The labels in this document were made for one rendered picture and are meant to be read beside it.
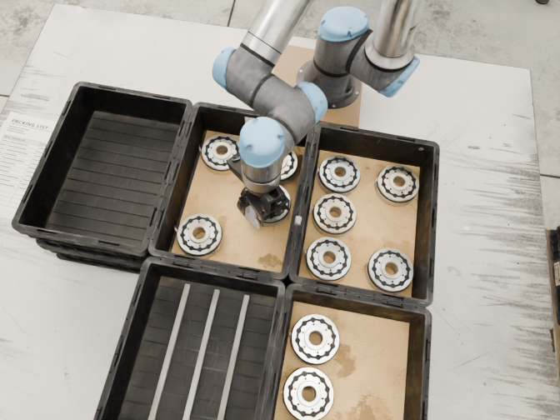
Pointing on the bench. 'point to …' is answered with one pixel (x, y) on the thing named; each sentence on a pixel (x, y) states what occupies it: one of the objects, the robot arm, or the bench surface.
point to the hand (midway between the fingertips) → (257, 209)
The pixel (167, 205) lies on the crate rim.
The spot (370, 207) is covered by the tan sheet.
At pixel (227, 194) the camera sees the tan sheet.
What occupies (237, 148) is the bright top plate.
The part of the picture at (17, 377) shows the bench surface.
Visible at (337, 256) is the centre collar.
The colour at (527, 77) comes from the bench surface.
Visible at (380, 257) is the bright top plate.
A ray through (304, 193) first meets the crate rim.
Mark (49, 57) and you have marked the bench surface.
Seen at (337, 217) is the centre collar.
